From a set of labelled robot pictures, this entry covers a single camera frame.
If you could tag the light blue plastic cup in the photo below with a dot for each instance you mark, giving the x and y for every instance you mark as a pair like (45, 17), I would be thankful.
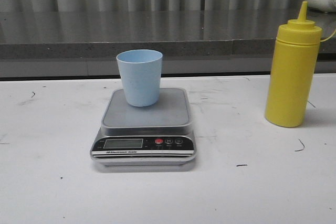
(140, 72)

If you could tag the yellow squeeze bottle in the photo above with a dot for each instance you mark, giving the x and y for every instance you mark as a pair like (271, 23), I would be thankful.
(294, 60)

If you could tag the silver digital kitchen scale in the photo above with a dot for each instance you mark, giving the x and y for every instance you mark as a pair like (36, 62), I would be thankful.
(160, 134)

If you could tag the grey steel counter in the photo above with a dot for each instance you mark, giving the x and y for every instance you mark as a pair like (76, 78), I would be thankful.
(67, 45)

